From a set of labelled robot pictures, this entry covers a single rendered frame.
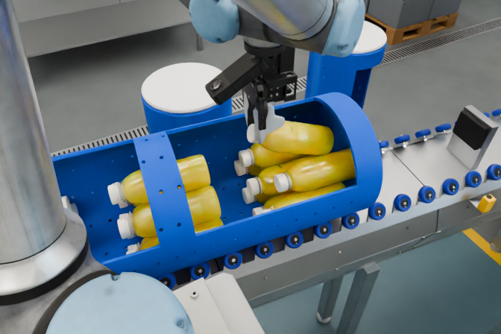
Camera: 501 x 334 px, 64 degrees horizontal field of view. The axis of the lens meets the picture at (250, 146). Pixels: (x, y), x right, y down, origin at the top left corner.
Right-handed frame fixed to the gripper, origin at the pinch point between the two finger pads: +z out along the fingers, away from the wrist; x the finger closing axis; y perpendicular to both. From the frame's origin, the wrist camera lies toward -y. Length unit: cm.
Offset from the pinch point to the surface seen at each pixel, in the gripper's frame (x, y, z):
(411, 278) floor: 9, 84, 122
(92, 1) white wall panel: 337, -29, 94
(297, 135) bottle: -2.5, 8.9, 1.5
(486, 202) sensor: -17, 58, 28
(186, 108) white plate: 37.3, -6.6, 17.7
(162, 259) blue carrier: -14.6, -23.3, 11.6
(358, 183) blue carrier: -13.9, 17.6, 7.9
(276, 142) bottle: -3.0, 4.0, 1.5
